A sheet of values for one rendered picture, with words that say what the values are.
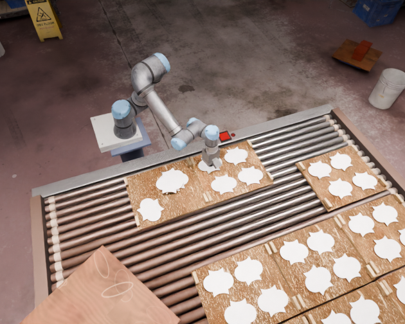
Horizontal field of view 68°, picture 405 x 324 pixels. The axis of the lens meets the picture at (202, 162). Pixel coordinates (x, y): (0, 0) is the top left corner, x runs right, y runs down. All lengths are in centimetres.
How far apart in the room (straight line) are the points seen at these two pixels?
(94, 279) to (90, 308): 12
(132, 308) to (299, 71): 354
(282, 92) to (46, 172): 276
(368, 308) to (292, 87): 284
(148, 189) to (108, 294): 60
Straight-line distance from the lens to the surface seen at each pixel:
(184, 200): 170
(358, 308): 167
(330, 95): 401
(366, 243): 182
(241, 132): 205
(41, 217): 184
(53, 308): 153
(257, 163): 187
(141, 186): 178
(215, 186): 174
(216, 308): 152
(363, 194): 197
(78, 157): 327
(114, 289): 147
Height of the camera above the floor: 243
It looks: 54 degrees down
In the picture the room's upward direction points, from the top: 1 degrees clockwise
